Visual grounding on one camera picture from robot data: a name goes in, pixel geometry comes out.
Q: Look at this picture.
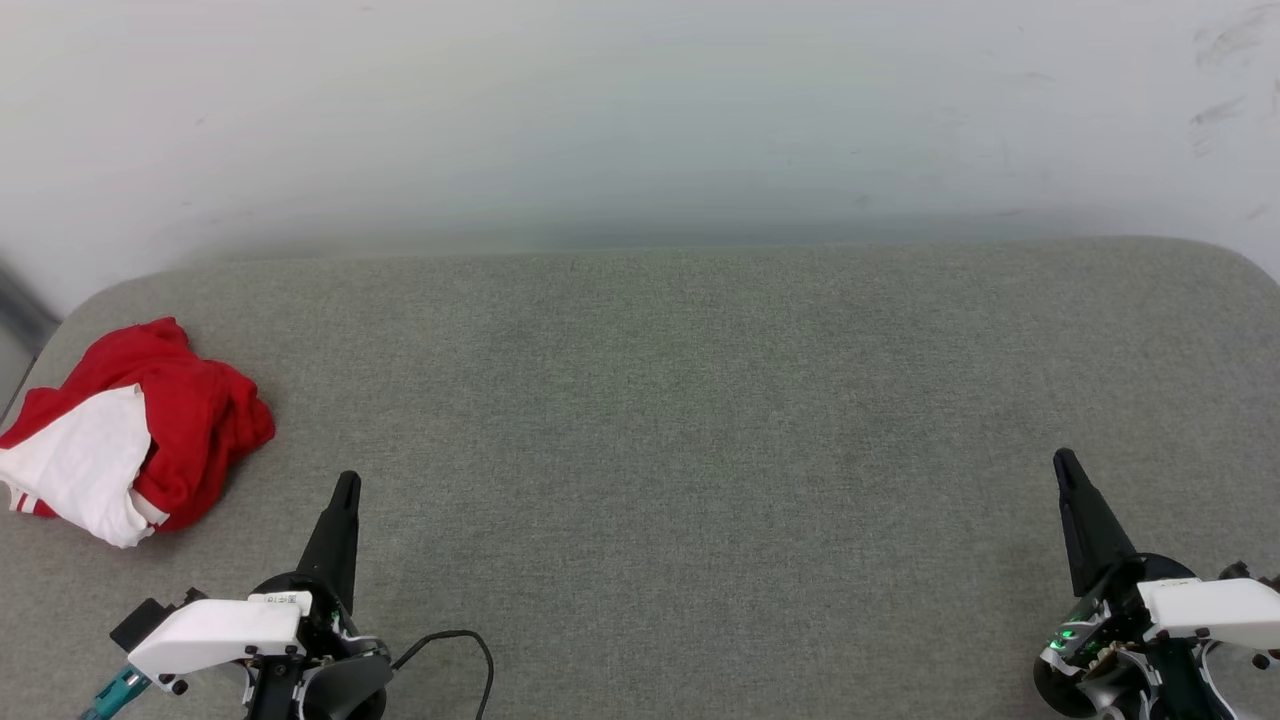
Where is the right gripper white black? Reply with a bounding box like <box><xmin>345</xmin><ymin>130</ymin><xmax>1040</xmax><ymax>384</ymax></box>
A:
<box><xmin>1033</xmin><ymin>447</ymin><xmax>1280</xmax><ymax>719</ymax></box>

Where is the teal cable connector plug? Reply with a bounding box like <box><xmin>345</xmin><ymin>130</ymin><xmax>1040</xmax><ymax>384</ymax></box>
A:
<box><xmin>78</xmin><ymin>666</ymin><xmax>153</xmax><ymax>720</ymax></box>

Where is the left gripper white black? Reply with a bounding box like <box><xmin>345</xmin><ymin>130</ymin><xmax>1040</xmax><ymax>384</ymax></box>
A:
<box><xmin>128</xmin><ymin>472</ymin><xmax>393</xmax><ymax>720</ymax></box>

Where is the grey fabric sofa seat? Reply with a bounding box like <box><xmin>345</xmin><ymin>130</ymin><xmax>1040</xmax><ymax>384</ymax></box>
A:
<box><xmin>0</xmin><ymin>237</ymin><xmax>1280</xmax><ymax>720</ymax></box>

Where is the red and white Bulls jersey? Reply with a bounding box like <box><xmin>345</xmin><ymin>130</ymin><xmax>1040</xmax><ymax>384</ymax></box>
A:
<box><xmin>0</xmin><ymin>317</ymin><xmax>277</xmax><ymax>549</ymax></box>

